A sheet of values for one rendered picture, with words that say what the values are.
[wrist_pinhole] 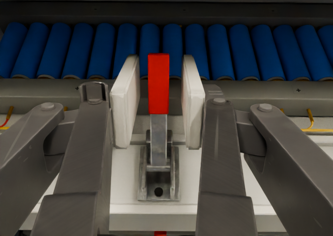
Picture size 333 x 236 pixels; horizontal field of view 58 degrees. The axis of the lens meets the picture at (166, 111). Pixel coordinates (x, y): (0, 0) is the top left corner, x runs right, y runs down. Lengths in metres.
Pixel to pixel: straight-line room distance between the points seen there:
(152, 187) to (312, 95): 0.13
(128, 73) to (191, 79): 0.03
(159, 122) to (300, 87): 0.12
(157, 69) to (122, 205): 0.09
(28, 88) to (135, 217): 0.12
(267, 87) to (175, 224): 0.12
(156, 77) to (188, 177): 0.08
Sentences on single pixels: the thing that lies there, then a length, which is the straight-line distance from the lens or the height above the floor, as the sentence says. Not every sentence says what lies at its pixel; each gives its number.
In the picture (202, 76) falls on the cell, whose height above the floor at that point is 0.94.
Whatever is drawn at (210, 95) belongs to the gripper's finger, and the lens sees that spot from 0.15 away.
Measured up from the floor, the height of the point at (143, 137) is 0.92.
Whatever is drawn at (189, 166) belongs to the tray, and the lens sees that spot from 0.22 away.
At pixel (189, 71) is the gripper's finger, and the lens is 0.16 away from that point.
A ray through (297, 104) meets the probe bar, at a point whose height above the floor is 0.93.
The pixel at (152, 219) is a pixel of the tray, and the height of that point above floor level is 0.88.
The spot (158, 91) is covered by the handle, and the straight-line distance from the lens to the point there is 0.17.
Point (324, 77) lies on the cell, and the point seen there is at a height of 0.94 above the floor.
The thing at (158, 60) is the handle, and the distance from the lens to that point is 0.17.
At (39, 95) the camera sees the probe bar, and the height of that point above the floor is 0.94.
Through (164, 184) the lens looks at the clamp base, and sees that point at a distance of 0.21.
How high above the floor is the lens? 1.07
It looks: 39 degrees down
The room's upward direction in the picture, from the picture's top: 1 degrees clockwise
